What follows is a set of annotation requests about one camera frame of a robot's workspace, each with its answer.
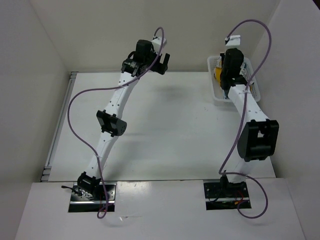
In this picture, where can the white plastic basket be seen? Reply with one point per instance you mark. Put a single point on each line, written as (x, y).
(214, 64)

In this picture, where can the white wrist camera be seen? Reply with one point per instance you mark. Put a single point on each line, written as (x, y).
(158, 42)
(232, 41)

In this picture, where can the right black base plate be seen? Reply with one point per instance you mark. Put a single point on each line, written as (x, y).
(218, 197)

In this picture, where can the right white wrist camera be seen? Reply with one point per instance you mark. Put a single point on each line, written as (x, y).
(232, 41)

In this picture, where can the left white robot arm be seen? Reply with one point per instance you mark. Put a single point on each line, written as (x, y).
(112, 127)

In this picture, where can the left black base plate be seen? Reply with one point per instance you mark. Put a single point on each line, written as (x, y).
(82, 202)

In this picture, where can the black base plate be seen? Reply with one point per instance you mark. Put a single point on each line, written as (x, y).
(218, 197)
(82, 202)

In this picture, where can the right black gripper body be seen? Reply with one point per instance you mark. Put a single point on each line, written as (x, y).
(223, 73)

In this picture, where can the colourful printed shorts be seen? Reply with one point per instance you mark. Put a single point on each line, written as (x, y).
(228, 70)

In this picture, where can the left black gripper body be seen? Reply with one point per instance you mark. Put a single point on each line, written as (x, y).
(150, 60)

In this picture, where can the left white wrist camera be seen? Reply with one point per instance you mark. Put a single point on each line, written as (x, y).
(158, 42)

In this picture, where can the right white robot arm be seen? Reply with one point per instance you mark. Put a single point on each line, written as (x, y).
(257, 137)

